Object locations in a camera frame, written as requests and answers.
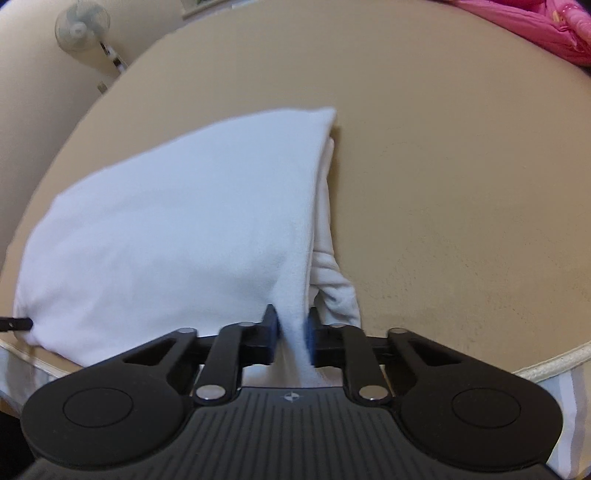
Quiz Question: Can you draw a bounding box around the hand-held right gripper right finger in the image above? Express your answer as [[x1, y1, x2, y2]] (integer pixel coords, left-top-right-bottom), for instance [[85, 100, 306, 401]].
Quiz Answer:
[[305, 306, 465, 407]]

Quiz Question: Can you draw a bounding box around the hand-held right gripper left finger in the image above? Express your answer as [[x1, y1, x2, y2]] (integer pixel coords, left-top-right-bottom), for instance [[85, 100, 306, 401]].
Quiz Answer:
[[122, 304, 281, 407]]

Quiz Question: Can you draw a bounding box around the white long-sleeve shirt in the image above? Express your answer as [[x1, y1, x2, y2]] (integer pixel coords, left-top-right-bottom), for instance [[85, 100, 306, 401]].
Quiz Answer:
[[13, 107, 363, 389]]

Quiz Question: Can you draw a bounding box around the tan mat with cream trim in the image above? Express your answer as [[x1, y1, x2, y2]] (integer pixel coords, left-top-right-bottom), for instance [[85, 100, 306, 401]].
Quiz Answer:
[[0, 0, 591, 384]]

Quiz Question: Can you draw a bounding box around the blue striped bed sheet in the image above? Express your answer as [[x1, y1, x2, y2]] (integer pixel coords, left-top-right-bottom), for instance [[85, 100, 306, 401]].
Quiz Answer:
[[0, 348, 591, 480]]

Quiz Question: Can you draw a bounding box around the pink cloth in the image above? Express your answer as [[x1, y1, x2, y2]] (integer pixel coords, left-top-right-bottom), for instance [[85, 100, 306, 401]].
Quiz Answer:
[[445, 0, 591, 68]]

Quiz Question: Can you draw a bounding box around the fan power cord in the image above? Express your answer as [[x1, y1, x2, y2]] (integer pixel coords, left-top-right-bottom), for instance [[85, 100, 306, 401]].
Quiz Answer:
[[96, 41, 127, 94]]

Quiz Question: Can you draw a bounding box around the white wall fan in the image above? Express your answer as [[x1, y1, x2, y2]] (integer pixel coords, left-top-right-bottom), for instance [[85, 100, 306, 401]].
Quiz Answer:
[[54, 0, 112, 52]]

